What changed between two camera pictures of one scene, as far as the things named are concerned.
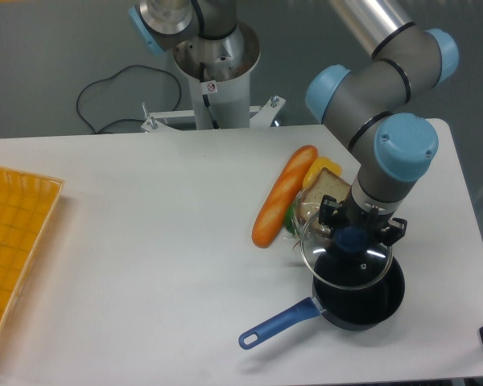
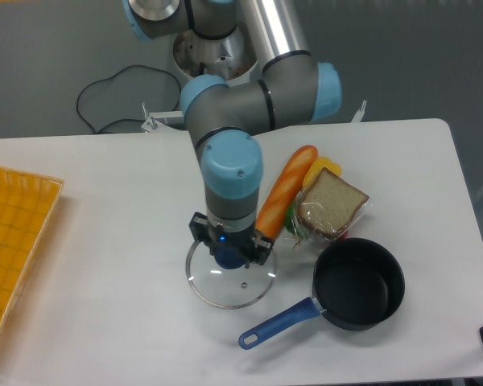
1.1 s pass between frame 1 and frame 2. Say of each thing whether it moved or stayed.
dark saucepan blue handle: stayed
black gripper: moved
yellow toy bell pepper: stayed
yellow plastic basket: stayed
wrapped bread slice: stayed
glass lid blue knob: moved
